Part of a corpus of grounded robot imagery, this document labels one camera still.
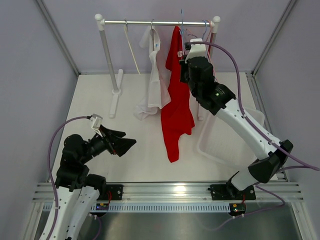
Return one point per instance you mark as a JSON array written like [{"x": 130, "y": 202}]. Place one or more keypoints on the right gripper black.
[{"x": 184, "y": 66}]

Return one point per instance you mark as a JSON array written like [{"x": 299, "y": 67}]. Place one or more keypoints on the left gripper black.
[{"x": 120, "y": 145}]

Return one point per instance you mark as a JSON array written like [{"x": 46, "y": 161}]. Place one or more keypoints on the red t shirt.
[{"x": 176, "y": 116}]

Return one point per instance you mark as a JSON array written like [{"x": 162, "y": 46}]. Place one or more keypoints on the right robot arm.
[{"x": 271, "y": 153}]

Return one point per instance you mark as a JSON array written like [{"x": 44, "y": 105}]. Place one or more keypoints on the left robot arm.
[{"x": 75, "y": 189}]

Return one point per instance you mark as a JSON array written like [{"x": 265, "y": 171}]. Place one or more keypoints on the white t shirt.
[{"x": 157, "y": 95}]

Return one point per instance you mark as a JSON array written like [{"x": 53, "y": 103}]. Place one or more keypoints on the silver hanger under white shirt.
[{"x": 152, "y": 26}]

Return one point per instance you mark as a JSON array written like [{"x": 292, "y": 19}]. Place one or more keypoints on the cream wooden hanger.
[{"x": 126, "y": 32}]

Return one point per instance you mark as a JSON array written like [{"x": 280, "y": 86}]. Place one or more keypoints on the white plastic basket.
[{"x": 220, "y": 143}]

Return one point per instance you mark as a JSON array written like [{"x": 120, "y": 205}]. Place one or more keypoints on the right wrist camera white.
[{"x": 195, "y": 49}]

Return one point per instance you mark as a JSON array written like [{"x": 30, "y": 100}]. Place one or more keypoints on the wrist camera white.
[
  {"x": 95, "y": 122},
  {"x": 195, "y": 49}
]

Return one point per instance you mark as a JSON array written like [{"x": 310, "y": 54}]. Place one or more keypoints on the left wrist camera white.
[{"x": 95, "y": 122}]

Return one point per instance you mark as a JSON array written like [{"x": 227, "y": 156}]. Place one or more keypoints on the white slotted cable duct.
[{"x": 153, "y": 207}]

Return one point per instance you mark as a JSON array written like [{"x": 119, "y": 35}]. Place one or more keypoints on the aluminium rail frame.
[{"x": 197, "y": 192}]

